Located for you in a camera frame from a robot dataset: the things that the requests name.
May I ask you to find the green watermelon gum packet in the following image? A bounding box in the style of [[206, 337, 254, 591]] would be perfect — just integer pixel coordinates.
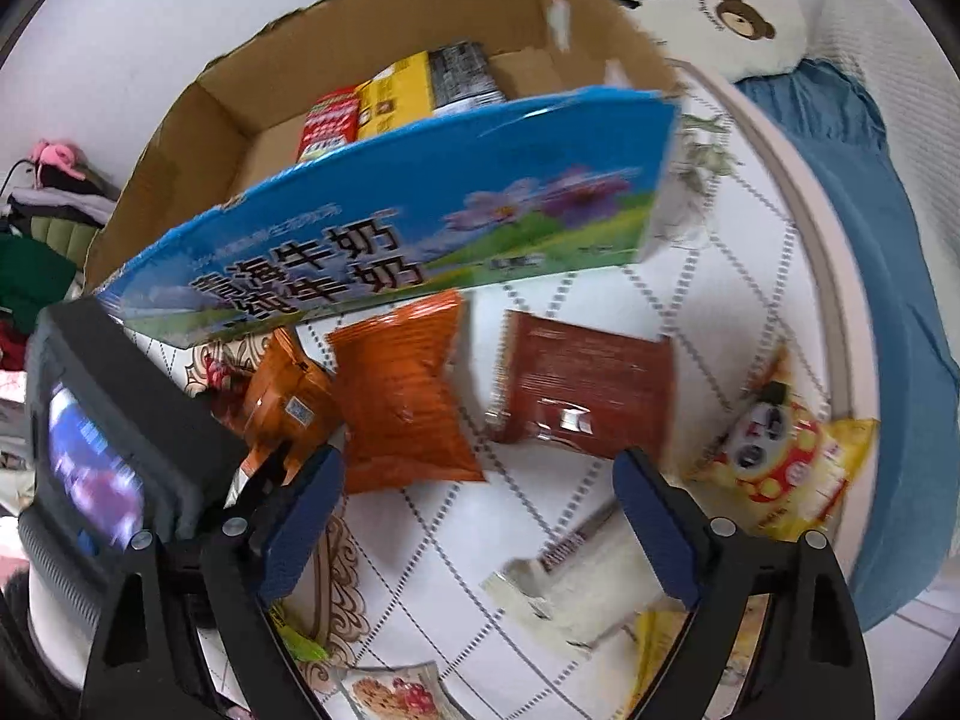
[[268, 603, 329, 663]]

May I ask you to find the yellow guoba snack packet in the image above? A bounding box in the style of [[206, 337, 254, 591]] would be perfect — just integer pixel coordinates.
[[619, 595, 768, 720]]

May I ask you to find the orange snack packet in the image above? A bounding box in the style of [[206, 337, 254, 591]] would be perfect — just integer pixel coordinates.
[[205, 328, 342, 483], [329, 289, 485, 496]]

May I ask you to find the yellow panda snack packet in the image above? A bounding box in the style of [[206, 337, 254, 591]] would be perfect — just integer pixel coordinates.
[[690, 344, 880, 541]]

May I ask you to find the white cookie snack packet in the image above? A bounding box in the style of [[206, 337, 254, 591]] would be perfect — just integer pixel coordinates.
[[337, 661, 469, 720]]

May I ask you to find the dark red snack packet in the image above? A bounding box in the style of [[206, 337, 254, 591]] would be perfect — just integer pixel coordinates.
[[485, 310, 677, 461]]

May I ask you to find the red long snack packet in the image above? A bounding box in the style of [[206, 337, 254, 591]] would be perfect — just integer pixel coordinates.
[[298, 86, 359, 163]]

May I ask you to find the yellow black snack packet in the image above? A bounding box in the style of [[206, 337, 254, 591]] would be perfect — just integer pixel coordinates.
[[358, 41, 506, 140]]

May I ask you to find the blue blanket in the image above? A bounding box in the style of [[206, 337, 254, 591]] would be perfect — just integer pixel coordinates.
[[737, 60, 958, 629]]

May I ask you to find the clothes rack with clothes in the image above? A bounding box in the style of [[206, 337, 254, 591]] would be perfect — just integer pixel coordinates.
[[2, 160, 116, 374]]

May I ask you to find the white floral quilted bedspread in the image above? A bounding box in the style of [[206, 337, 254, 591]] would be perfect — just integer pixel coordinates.
[[122, 62, 881, 720]]

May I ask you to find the pink plush toy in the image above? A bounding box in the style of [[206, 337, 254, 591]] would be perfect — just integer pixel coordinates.
[[29, 140, 86, 181]]

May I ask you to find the blue milk cardboard box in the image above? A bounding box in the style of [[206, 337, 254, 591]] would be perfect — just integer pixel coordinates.
[[85, 0, 680, 348]]

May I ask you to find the bear print pillow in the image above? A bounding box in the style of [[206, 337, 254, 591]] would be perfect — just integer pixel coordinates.
[[617, 0, 807, 83]]

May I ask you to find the white quilted bed guard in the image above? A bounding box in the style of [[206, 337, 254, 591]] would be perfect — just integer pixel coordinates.
[[794, 0, 960, 257]]

